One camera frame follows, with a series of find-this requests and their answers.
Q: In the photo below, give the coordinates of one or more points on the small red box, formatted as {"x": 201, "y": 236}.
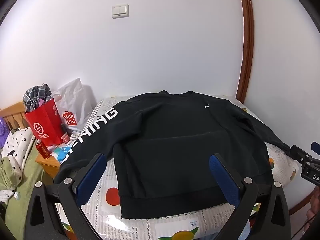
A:
{"x": 65, "y": 137}

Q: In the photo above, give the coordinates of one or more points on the white plastic bag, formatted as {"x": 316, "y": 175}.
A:
{"x": 75, "y": 105}

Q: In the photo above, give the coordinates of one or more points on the green blanket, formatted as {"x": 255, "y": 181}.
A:
{"x": 27, "y": 175}

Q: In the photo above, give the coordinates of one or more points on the blue medicine box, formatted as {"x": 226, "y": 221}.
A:
{"x": 63, "y": 152}

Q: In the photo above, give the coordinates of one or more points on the white light switch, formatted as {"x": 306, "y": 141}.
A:
{"x": 120, "y": 11}

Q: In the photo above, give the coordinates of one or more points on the white floral cloth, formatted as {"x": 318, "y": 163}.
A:
{"x": 15, "y": 150}

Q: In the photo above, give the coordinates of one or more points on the grey plaid cloth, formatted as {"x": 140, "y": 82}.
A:
{"x": 36, "y": 97}

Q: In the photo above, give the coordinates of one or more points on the black sweatshirt with white lettering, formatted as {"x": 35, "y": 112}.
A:
{"x": 170, "y": 142}

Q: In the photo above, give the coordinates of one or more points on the red paper bag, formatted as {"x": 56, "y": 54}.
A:
{"x": 43, "y": 127}

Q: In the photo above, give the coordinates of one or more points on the purple cloth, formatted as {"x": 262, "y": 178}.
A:
{"x": 3, "y": 132}

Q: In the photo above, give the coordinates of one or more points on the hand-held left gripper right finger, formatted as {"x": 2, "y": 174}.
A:
{"x": 223, "y": 177}

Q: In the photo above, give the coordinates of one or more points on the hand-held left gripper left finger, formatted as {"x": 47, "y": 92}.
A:
{"x": 90, "y": 177}

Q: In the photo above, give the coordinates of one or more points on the red drink can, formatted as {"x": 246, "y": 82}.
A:
{"x": 42, "y": 150}

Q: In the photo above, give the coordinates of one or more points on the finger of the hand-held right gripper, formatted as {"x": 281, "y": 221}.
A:
{"x": 316, "y": 147}
{"x": 298, "y": 153}

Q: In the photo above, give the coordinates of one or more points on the fruit print tablecloth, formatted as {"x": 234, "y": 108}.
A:
{"x": 140, "y": 227}

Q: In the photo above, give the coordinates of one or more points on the wooden nightstand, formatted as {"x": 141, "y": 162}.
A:
{"x": 48, "y": 166}

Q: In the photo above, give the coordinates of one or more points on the wooden headboard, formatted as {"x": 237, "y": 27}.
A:
{"x": 13, "y": 116}

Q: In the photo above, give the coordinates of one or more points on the brown wooden baseboard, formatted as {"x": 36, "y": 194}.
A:
{"x": 301, "y": 202}

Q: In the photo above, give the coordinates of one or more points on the person's right hand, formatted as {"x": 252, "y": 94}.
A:
{"x": 313, "y": 206}

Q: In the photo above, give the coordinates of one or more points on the brown wooden door frame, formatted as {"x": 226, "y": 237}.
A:
{"x": 246, "y": 42}

